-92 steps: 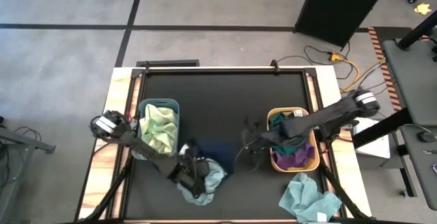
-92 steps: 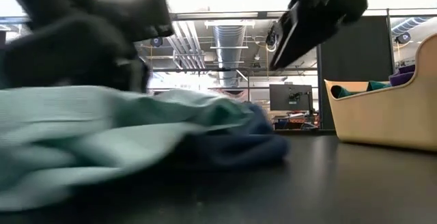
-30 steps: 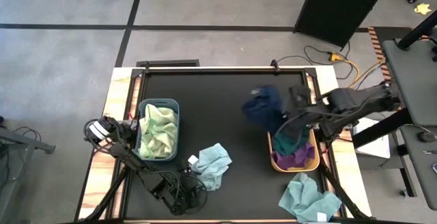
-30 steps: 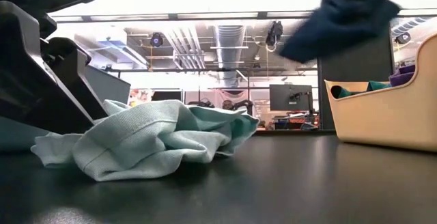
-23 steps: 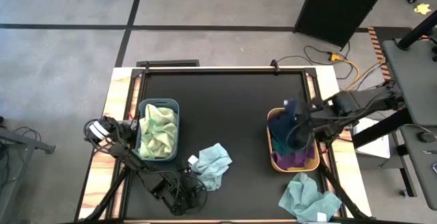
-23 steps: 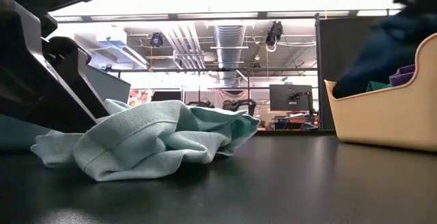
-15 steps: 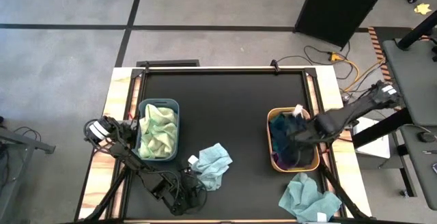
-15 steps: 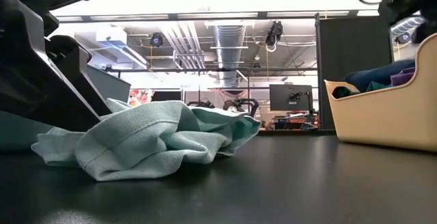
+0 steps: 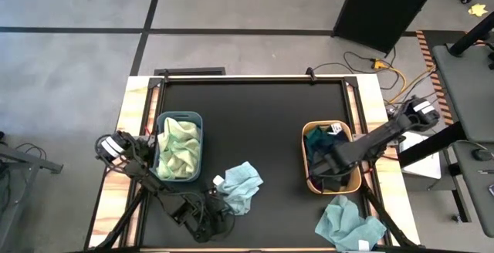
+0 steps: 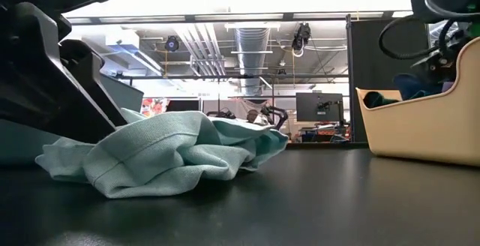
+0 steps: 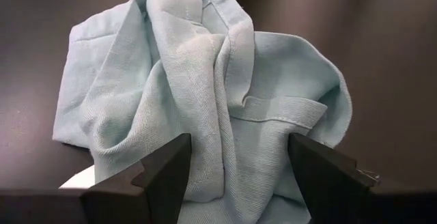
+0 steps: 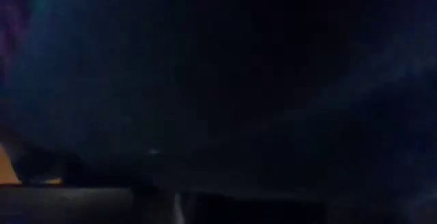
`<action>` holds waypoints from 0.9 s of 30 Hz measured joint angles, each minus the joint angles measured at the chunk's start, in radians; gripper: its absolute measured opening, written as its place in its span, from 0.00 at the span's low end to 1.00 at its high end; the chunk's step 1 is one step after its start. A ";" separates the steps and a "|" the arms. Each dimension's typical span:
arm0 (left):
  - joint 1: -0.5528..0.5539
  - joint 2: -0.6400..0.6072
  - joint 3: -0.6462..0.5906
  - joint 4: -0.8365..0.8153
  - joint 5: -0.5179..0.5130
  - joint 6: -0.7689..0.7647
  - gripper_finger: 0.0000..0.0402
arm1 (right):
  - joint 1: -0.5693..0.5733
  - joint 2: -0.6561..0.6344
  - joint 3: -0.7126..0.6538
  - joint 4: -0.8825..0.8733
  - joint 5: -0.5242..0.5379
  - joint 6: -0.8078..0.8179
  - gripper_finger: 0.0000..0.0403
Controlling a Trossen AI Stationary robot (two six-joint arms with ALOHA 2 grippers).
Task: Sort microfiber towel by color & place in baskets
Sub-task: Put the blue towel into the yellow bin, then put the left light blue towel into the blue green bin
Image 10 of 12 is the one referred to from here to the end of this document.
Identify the dark green microfiber towel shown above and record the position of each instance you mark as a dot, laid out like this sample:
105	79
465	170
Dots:
377	99

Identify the round black ceiling camera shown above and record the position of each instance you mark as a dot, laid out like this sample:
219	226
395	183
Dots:
172	44

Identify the silver ventilation duct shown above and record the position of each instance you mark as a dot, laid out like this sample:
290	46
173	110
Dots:
251	41

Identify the beige plastic basket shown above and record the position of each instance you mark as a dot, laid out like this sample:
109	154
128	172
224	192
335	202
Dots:
420	129

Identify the light teal microfiber towel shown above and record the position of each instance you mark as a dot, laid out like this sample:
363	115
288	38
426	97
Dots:
157	156

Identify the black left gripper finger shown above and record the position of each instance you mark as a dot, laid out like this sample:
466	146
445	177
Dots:
84	62
37	77

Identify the black horizontal pipe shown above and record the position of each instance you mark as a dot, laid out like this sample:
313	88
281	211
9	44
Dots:
210	77

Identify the grey horizontal frame rail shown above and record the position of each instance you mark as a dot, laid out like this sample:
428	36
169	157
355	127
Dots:
240	16

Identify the black background robot arm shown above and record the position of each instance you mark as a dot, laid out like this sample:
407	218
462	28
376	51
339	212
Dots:
279	113

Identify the person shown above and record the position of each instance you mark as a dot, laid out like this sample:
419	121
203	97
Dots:
253	116

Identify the dark teal microfiber towel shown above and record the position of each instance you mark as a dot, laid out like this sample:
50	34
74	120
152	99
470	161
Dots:
412	86

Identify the blue-grey plastic basket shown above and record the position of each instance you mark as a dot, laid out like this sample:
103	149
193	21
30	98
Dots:
123	96

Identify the colourful floral fabric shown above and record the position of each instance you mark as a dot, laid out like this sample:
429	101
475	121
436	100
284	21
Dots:
153	106

